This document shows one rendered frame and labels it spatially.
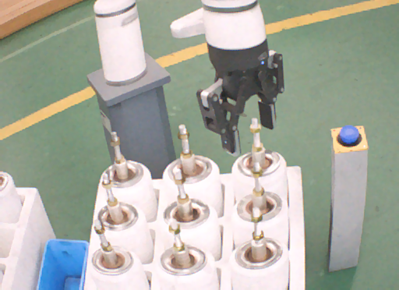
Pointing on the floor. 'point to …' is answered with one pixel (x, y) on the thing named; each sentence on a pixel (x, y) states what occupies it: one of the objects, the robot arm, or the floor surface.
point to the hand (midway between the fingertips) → (250, 131)
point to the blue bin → (63, 265)
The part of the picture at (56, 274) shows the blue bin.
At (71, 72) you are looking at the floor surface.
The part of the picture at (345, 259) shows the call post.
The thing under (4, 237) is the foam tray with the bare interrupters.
